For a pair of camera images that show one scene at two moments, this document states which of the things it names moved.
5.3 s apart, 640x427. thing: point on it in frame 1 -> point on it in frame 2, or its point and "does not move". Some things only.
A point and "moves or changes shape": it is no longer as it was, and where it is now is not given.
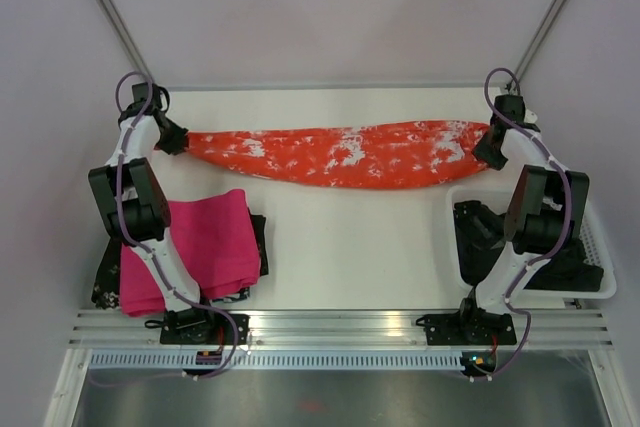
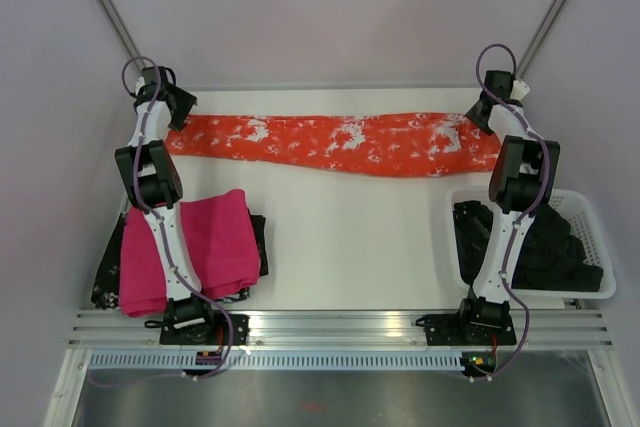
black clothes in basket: [480, 232] does not move
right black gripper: [481, 151] -> [478, 120]
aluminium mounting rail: [549, 328] does not move
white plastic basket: [592, 241] does not move
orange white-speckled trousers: [357, 156] moves or changes shape
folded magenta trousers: [217, 238] does not move
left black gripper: [179, 141] -> [187, 103]
